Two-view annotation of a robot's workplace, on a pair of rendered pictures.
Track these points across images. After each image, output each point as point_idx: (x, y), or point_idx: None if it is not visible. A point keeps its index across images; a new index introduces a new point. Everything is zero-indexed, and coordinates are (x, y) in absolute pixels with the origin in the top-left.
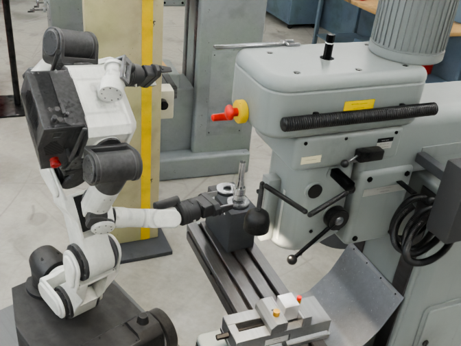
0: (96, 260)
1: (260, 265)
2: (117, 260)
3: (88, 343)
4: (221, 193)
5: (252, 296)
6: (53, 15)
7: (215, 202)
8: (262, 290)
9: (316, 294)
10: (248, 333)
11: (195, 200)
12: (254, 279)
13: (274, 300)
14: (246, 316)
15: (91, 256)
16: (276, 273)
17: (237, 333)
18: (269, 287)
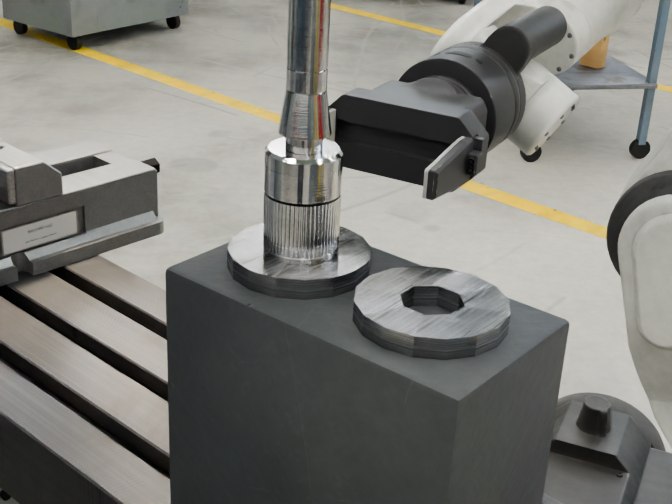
0: (632, 174)
1: (97, 429)
2: (614, 246)
3: (612, 501)
4: (432, 268)
5: (91, 316)
6: None
7: (365, 94)
8: (58, 341)
9: None
10: (64, 154)
11: (440, 57)
12: (106, 367)
13: (0, 325)
14: (84, 178)
15: (647, 156)
16: (8, 415)
17: (96, 150)
18: (31, 358)
